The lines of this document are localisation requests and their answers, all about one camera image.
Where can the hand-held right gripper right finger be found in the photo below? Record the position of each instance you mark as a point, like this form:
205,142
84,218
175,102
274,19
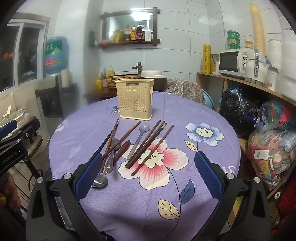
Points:
208,173

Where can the bronze faucet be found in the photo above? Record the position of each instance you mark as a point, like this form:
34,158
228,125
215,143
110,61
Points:
138,67

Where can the glass pot lid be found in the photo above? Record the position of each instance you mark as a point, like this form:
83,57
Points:
11,115

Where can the black plastic bag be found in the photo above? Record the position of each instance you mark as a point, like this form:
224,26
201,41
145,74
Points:
238,111

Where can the stack of green noodle cups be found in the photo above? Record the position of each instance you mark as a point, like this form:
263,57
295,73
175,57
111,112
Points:
233,39

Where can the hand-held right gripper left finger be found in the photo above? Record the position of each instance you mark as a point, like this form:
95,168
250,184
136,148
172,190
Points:
90,173

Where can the brown wooden spoon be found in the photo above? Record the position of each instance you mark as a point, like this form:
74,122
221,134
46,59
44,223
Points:
123,146

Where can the tall stack of paper cups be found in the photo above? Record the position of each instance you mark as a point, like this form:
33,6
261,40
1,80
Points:
256,30

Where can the green wall holder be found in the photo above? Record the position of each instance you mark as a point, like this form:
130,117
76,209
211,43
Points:
92,39

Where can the black water dispenser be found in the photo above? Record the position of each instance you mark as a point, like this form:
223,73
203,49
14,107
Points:
55,99

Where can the stack of white containers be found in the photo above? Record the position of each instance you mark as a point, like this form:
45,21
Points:
286,58

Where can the window frame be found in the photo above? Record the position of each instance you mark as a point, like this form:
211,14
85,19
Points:
23,51

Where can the purple floral tablecloth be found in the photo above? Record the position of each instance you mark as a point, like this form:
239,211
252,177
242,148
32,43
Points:
138,204

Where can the white cup with red print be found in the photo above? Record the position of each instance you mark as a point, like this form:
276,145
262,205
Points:
272,80

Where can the floral patterned cloth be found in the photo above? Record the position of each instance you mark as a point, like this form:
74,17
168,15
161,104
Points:
185,89

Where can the person's left hand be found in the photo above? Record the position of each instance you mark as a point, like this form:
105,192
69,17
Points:
9,185

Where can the wooden framed mirror shelf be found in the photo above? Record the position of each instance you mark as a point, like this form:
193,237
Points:
129,20

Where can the dark chopstick with light tip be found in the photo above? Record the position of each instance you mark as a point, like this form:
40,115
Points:
160,131

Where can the blue water jug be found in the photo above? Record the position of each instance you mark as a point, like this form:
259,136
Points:
56,55

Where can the colourful plastic bag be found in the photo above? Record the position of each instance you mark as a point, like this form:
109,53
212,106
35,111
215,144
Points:
277,115

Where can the woven basin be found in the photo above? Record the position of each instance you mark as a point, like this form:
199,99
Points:
120,80

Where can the black chopstick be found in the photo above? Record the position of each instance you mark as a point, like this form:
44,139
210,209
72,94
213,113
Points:
104,141

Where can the white bottle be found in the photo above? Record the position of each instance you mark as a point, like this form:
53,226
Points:
150,34
146,33

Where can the large yellow bottle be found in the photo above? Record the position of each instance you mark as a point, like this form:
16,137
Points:
118,35

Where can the white paper roll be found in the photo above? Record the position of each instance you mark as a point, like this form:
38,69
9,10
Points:
65,77

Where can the white thermos kettle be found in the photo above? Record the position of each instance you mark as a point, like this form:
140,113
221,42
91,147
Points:
253,68

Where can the amber sauce bottle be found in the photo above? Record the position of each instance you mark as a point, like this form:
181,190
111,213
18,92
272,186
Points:
133,33

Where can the yellow soap bottle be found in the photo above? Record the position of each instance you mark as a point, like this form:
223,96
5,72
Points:
111,69

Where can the clear bag of packets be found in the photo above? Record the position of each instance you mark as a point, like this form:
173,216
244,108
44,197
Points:
272,157

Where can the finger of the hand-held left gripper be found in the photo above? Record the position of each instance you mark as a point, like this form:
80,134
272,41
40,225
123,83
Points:
27,132
8,129

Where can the grey plastic spoon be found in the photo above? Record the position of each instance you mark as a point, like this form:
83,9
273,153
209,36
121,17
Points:
144,127

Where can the pink soap dish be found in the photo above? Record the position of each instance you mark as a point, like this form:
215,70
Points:
104,41

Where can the plain metal spoon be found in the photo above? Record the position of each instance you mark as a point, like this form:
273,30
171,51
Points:
100,182

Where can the dark sauce bottle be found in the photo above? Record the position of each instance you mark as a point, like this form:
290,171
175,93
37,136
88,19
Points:
140,31

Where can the yellow cup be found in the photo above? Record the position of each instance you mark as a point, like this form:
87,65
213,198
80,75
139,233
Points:
99,83

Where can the yellow cylinder pack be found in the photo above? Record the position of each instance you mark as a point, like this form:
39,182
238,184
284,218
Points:
206,59

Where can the wooden shelf unit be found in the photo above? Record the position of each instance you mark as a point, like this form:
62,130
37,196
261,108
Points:
245,81

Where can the rice cooker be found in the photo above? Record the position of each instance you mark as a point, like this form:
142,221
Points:
155,78

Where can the white microwave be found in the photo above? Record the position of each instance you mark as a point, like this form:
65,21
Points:
235,61

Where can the light blue basin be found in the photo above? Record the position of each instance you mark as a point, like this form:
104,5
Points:
209,98

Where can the cream perforated utensil holder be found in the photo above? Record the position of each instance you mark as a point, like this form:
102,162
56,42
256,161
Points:
134,106

